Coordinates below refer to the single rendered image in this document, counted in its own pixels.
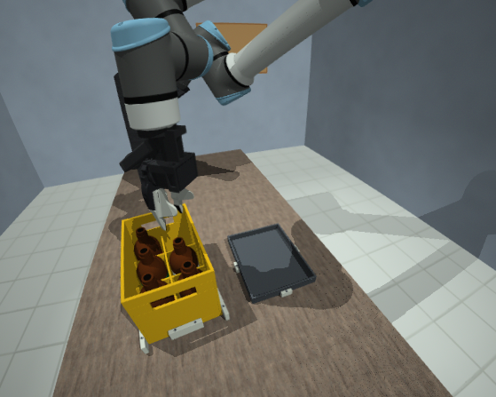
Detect yellow bottle crate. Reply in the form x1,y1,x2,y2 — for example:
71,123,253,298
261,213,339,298
121,203,223,344

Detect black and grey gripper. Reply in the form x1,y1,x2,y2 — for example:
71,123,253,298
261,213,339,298
137,124,198,231

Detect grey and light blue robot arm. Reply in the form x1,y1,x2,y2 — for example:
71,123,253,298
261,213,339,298
111,0,373,131

